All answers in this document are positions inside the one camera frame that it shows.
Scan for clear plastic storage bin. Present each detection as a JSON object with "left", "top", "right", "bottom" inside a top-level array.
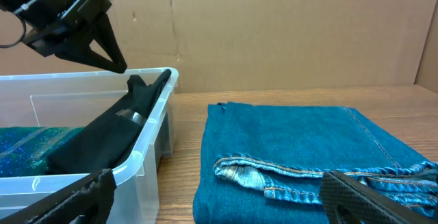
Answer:
[{"left": 1, "top": 68, "right": 179, "bottom": 223}]

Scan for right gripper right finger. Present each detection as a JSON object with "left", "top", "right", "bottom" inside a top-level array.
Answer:
[{"left": 320, "top": 171, "right": 437, "bottom": 224}]

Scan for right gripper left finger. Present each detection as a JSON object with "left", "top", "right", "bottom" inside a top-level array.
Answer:
[{"left": 1, "top": 169, "right": 116, "bottom": 224}]

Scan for black cloth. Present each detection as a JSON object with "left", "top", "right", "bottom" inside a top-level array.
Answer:
[{"left": 45, "top": 69, "right": 171, "bottom": 175}]

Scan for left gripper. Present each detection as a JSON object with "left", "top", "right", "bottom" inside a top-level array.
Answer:
[{"left": 12, "top": 0, "right": 127, "bottom": 73}]

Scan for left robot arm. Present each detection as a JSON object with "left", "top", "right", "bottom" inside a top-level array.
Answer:
[{"left": 1, "top": 0, "right": 127, "bottom": 73}]

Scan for blue green sparkly fabric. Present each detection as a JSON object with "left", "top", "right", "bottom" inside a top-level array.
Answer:
[{"left": 0, "top": 127, "right": 83, "bottom": 177}]

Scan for folded blue denim jeans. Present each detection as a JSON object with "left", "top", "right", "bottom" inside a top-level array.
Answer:
[{"left": 193, "top": 102, "right": 437, "bottom": 223}]

